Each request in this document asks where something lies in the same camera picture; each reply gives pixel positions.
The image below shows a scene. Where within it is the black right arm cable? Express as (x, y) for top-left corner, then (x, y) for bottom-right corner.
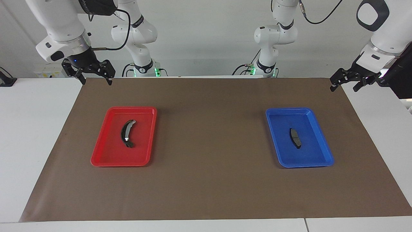
(91, 8), (131, 51)

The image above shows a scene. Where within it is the small dark brake pad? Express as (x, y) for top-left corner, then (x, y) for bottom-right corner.
(289, 128), (302, 149)

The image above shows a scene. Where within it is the black right base cable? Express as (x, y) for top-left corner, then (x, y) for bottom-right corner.
(122, 63), (136, 77)

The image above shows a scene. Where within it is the blue plastic tray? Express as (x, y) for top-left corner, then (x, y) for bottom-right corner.
(266, 108), (334, 169)

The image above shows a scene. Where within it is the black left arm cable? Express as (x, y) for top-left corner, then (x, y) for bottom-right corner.
(298, 0), (344, 25)

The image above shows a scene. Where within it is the black monitor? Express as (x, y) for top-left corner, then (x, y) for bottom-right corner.
(375, 42), (412, 99)

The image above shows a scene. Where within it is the curved grey brake pad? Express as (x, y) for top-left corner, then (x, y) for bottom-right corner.
(120, 120), (137, 149)

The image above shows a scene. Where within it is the black left base cable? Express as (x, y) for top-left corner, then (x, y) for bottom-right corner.
(232, 63), (256, 76)

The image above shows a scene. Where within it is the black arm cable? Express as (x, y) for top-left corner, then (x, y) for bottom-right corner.
(298, 0), (344, 25)
(91, 8), (131, 51)

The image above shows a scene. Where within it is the red plastic tray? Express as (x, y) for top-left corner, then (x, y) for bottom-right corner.
(90, 106), (157, 167)

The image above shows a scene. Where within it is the black base cable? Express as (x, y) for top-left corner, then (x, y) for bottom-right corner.
(122, 63), (136, 77)
(232, 63), (256, 76)

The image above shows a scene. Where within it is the white yellow power box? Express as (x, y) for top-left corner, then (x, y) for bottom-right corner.
(34, 63), (66, 78)

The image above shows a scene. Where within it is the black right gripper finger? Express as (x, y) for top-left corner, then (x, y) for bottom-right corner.
(97, 60), (116, 86)
(62, 59), (87, 85)

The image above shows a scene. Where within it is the black clamp mount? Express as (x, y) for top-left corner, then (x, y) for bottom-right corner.
(0, 67), (17, 87)

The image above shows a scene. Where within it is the brown table mat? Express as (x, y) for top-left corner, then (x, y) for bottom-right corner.
(19, 77), (412, 223)

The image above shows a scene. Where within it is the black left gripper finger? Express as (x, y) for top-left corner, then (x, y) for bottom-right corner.
(353, 76), (371, 92)
(330, 68), (351, 92)

